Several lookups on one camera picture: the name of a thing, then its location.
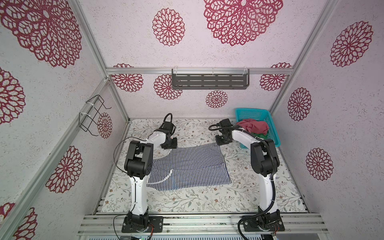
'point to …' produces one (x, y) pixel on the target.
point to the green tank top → (262, 136)
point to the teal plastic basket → (263, 115)
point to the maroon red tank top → (254, 126)
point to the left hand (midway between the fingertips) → (172, 148)
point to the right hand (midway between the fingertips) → (219, 139)
